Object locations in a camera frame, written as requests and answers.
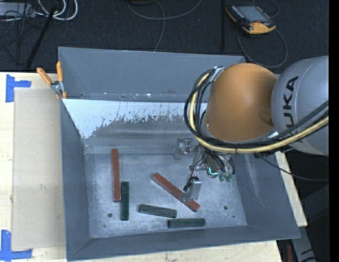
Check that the pale brown cardboard board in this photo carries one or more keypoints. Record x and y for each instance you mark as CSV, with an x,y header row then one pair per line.
x,y
35,160

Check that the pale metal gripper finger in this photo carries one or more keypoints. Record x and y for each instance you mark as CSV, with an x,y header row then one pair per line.
x,y
183,147
193,191

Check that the grey metal bin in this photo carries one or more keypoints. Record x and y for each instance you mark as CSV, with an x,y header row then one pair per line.
x,y
147,75

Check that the red-brown flat block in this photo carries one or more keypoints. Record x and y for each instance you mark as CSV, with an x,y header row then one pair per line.
x,y
116,173
169,185

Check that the dark green flat block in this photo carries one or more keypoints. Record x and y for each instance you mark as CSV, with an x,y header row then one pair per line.
x,y
157,211
125,201
186,223

